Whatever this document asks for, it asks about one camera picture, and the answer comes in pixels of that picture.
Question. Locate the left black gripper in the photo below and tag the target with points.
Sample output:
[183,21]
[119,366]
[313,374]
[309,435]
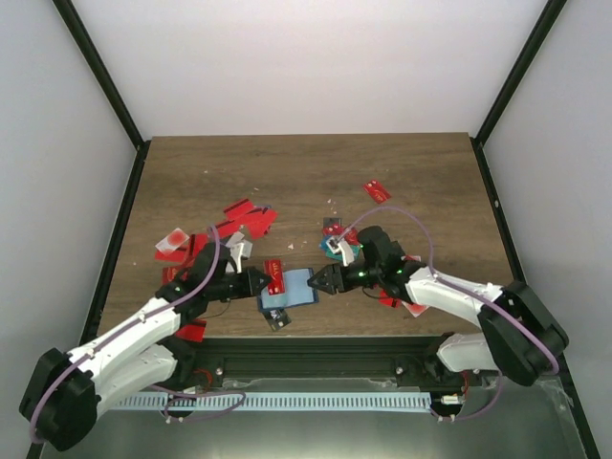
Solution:
[251,287]

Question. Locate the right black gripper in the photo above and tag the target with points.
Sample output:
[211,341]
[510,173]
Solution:
[330,272]

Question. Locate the red VIP card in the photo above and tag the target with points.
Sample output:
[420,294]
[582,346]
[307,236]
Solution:
[273,268]

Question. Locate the navy blue card holder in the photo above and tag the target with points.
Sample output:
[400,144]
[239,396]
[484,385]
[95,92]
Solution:
[297,292]

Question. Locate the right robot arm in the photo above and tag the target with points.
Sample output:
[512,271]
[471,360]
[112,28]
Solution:
[517,335]

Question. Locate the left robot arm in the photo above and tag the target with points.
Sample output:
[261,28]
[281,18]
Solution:
[69,391]

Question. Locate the black card upper centre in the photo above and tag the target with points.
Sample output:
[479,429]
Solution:
[331,223]

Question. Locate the red striped card top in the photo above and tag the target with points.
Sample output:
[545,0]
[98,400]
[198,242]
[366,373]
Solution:
[238,209]

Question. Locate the red card front left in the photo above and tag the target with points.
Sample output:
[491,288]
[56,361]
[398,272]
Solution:
[193,332]

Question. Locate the white red dot card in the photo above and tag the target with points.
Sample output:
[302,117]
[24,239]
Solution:
[415,309]
[172,242]

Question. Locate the white red dot card left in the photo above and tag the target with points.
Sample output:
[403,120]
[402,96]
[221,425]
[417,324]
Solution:
[172,242]

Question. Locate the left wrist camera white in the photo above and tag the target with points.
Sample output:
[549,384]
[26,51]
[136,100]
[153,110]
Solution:
[240,252]

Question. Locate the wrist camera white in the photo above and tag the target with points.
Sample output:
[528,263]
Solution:
[240,252]
[341,248]

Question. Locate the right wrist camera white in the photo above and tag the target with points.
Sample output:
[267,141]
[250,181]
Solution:
[341,248]

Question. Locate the white slotted cable duct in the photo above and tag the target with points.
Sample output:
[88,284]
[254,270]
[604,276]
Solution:
[410,402]

